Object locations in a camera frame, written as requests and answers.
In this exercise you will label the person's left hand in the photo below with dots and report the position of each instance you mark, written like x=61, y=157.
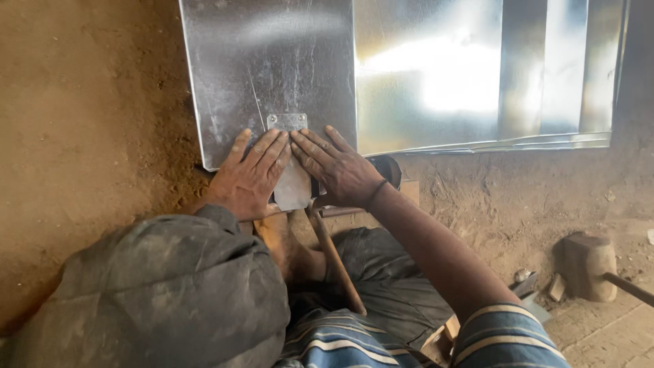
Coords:
x=242, y=184

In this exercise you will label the person's right hand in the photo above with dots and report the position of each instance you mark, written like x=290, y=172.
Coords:
x=345, y=176

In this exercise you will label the small riveted metal plate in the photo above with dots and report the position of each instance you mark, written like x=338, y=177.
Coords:
x=294, y=189

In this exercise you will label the galvanized metal sheet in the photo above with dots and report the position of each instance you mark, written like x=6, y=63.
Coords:
x=265, y=66

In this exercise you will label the thin metal rod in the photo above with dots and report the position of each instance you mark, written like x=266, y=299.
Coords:
x=342, y=211

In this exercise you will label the black wrist band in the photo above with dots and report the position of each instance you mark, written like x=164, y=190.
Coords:
x=377, y=191

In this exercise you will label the black round iron stake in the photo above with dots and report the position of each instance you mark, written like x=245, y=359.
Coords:
x=388, y=171

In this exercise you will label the person's dark trouser leg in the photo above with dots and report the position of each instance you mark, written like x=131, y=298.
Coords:
x=393, y=281

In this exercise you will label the person's grey trouser leg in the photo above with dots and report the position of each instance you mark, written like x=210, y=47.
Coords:
x=153, y=296

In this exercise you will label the stack of shiny metal sheets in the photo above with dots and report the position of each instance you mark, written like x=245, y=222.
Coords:
x=460, y=76

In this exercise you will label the person's striped blue shirt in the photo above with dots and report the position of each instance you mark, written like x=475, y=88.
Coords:
x=347, y=342

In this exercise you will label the light wooden block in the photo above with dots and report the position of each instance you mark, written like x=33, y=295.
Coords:
x=439, y=340

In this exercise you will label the grey metal scrap piece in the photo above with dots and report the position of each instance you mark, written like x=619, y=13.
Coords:
x=526, y=286

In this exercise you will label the small wood offcut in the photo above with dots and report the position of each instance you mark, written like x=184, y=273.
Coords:
x=557, y=288

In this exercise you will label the large wooden mallet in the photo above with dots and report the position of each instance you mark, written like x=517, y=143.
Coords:
x=587, y=266

